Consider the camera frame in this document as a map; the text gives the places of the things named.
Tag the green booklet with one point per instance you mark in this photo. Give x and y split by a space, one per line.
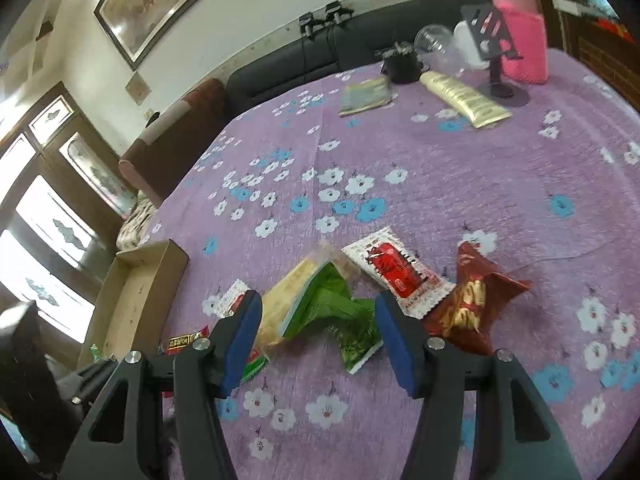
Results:
365 97

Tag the yellow snack packet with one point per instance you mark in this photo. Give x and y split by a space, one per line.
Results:
287 300

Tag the small white snack packet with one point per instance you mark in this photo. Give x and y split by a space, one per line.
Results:
231 300

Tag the cardboard box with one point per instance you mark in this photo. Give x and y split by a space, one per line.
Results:
127 300

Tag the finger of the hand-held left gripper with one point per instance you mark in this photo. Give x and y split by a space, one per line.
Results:
92 375

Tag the black plant pot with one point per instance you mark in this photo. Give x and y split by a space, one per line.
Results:
402 65

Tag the black device on sofa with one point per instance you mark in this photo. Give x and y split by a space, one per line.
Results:
325 17

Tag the white object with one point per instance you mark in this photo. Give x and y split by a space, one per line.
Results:
465 42

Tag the pink container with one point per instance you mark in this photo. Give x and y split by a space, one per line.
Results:
525 45

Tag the red and white snack packet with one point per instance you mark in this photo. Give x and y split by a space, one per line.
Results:
400 272

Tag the purple floral tablecloth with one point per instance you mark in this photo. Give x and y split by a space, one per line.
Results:
450 185

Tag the clear plastic cup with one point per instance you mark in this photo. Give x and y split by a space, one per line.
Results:
440 47

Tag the dark red snack packet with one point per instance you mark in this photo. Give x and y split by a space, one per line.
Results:
467 302

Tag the wall socket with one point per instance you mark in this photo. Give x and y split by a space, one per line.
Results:
149 115

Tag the brown armchair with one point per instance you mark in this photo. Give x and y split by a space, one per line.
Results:
170 145

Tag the framed painting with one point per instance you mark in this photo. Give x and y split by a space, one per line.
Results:
160 5

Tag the wooden glass cabinet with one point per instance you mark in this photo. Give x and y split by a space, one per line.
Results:
55 200

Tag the patterned cushion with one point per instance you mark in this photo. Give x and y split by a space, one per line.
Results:
136 222

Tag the cream tube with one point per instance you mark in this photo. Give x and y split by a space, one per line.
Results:
465 100

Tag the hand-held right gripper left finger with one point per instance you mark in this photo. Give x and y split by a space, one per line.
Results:
244 341

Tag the black phone stand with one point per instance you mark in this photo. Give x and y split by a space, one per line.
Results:
492 35

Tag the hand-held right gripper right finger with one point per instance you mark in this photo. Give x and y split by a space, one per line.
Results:
396 347

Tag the red and green snack packet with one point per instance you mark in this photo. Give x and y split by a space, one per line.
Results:
252 362

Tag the small wall picture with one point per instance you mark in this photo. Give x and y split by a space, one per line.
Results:
137 89

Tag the black sofa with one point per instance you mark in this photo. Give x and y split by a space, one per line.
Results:
320 55

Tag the red and black snack packet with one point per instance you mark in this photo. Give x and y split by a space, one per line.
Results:
187 340

